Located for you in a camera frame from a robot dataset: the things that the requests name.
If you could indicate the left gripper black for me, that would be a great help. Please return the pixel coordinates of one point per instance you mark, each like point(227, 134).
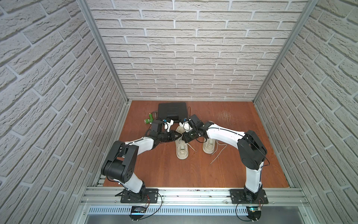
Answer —
point(170, 136)

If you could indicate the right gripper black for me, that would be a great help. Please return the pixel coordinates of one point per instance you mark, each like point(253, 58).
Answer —
point(185, 137)

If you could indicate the beige sneaker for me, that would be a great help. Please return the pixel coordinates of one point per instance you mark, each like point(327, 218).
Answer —
point(211, 146)
point(181, 147)

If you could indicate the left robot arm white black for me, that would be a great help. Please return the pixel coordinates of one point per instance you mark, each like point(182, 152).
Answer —
point(120, 162)

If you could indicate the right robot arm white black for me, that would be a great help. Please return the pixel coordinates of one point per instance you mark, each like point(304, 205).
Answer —
point(251, 149)

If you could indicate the black plastic tool case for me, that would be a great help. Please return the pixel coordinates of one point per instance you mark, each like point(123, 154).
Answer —
point(176, 111)

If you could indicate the left controller board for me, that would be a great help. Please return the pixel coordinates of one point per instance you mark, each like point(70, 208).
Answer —
point(137, 212)

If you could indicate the controller board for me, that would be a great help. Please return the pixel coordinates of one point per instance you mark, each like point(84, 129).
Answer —
point(137, 212)
point(254, 213)

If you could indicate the right controller board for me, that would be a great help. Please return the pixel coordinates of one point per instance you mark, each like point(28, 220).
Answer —
point(254, 213)

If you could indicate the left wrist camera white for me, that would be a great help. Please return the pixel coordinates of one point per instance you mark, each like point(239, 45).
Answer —
point(168, 123)

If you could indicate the green handled tool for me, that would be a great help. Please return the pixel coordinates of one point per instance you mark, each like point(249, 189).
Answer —
point(152, 117)

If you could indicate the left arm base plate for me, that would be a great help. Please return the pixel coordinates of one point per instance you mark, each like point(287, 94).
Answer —
point(144, 196)

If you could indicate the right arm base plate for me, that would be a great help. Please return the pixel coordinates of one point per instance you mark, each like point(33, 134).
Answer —
point(244, 196)

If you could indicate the aluminium front rail frame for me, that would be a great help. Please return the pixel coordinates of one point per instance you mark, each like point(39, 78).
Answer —
point(189, 201)

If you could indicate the left corner aluminium post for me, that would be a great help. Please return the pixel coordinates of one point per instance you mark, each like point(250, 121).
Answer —
point(101, 45)

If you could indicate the corner aluminium post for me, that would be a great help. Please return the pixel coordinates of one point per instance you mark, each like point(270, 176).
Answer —
point(310, 5)
point(101, 45)

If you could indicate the right corner aluminium post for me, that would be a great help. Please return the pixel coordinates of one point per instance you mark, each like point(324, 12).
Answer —
point(310, 5)

